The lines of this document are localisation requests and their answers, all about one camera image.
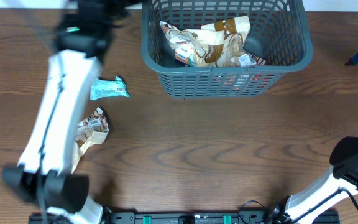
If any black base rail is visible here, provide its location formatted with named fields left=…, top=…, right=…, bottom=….
left=28, top=210, right=341, bottom=224

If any orange pasta packet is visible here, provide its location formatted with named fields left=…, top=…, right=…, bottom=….
left=248, top=53, right=266, bottom=65

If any beige snack bag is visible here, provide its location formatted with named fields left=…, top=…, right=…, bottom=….
left=201, top=16, right=257, bottom=67
left=160, top=21, right=224, bottom=67

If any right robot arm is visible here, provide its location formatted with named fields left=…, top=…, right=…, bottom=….
left=267, top=136, right=358, bottom=223

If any teal snack packet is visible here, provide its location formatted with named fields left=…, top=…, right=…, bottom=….
left=89, top=76, right=129, bottom=100

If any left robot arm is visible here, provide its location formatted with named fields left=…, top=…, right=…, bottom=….
left=2, top=0, right=131, bottom=223

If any tissue multipack box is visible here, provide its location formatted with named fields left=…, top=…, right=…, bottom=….
left=175, top=44, right=198, bottom=67

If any grey plastic basket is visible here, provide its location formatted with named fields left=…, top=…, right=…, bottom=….
left=142, top=0, right=313, bottom=98

